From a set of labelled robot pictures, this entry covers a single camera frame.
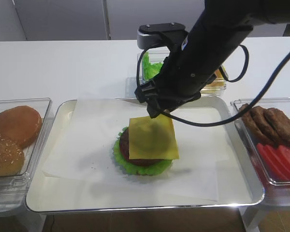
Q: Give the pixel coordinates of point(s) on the green lettuce on burger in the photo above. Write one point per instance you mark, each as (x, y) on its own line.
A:
(129, 168)

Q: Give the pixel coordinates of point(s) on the red tomato slice back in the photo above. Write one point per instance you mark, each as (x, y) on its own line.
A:
(275, 168)

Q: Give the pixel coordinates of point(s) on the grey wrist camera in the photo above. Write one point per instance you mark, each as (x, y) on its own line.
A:
(160, 35)

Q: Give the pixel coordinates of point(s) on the red tomato slice middle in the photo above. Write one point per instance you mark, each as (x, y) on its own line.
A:
(277, 157)

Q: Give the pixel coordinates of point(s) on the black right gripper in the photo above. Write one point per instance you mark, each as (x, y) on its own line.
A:
(180, 80)

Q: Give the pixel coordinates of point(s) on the brown patty middle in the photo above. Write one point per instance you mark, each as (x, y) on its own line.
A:
(257, 114)

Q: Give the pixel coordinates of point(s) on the plain bun bottom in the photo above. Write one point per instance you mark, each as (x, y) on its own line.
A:
(21, 124)

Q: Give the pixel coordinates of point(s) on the sesame bun top left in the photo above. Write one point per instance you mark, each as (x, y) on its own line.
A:
(11, 157)

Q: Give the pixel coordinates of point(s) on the clear lettuce and cheese container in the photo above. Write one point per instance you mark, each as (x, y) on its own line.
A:
(152, 62)

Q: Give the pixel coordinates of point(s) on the silver metal tray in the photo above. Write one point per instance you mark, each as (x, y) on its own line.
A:
(237, 181)

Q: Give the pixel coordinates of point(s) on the brown patty front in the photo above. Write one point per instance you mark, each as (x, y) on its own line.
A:
(280, 122)

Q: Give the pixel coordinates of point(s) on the clear patty and tomato container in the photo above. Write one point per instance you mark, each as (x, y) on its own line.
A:
(277, 193)

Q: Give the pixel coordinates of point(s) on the green lettuce in container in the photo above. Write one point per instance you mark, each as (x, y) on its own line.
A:
(150, 69)

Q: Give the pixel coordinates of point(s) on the clear bun container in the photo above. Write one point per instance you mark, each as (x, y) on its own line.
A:
(13, 189)

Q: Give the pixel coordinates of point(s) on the yellow cheese slice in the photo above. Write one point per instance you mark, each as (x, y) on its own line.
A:
(152, 138)

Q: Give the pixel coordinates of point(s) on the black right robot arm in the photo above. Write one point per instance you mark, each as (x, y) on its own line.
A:
(224, 24)

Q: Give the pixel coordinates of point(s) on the brown patty on burger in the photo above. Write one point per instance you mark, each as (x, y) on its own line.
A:
(124, 150)

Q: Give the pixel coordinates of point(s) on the brown patty back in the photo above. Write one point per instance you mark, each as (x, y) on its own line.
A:
(254, 130)

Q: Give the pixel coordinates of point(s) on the orange cheese slice in container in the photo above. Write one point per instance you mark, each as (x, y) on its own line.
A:
(218, 81)

